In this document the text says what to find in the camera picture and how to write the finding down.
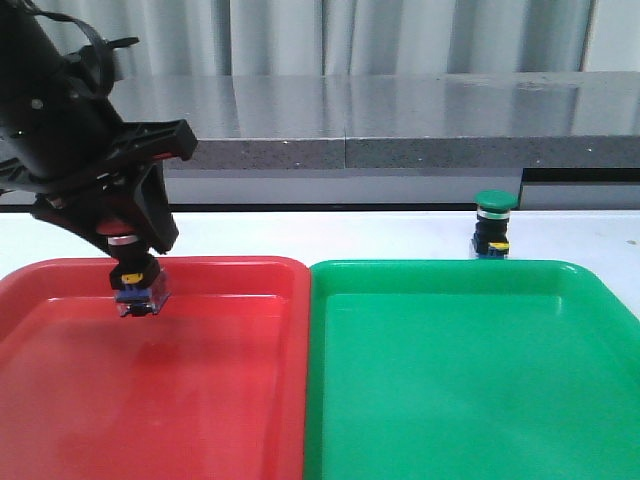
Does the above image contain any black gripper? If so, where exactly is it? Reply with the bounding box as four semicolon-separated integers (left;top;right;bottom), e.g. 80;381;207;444
1;76;197;255

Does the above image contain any red mushroom push button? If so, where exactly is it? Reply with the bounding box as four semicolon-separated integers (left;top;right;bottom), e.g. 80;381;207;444
97;218;170;317

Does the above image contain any green mushroom push button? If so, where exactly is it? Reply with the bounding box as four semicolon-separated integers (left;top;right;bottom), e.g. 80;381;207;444
471;190;518;259

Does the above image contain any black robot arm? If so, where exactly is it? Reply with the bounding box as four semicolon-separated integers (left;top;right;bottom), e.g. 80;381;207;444
1;1;197;254

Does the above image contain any grey pleated curtain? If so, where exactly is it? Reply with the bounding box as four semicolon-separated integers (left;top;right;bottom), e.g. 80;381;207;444
41;1;594;77

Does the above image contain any red plastic tray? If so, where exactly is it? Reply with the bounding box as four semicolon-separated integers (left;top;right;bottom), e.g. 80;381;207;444
1;257;310;479

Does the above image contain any green plastic tray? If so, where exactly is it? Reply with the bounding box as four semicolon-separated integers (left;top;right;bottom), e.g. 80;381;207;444
304;260;639;479

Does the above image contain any grey stone counter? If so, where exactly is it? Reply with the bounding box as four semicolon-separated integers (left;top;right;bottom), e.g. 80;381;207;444
0;71;640;212

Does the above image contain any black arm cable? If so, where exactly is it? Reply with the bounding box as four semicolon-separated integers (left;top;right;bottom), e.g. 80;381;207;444
19;0;141;96

